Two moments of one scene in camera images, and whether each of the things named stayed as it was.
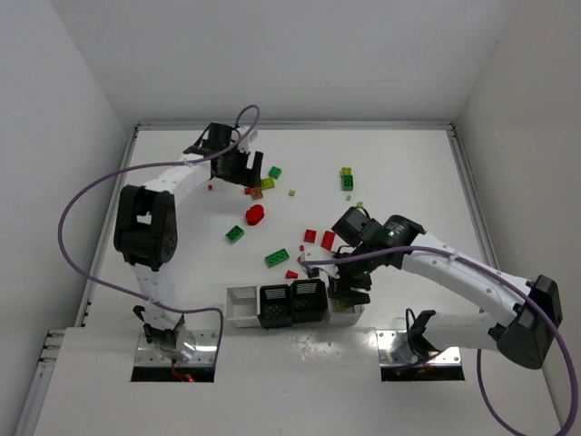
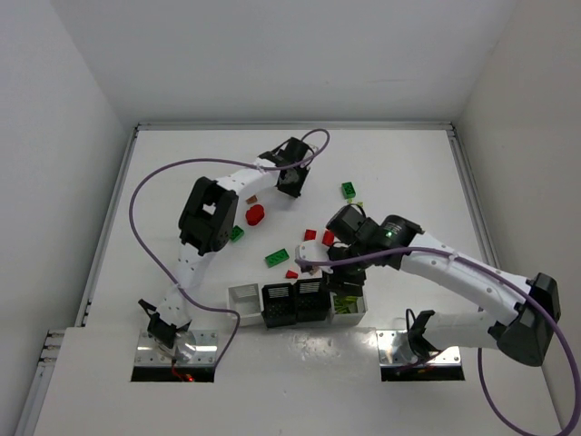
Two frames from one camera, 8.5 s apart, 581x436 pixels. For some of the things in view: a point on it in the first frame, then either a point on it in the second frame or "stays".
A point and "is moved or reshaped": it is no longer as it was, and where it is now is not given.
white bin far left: x=241 y=306 stays
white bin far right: x=341 y=314 stays
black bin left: x=275 y=306 stays
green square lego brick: x=234 y=234 stays
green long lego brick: x=277 y=257 stays
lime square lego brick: x=347 y=171 is moved or reshaped
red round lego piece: x=254 y=214 stays
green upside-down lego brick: x=348 y=183 is moved or reshaped
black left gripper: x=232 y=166 -> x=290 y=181
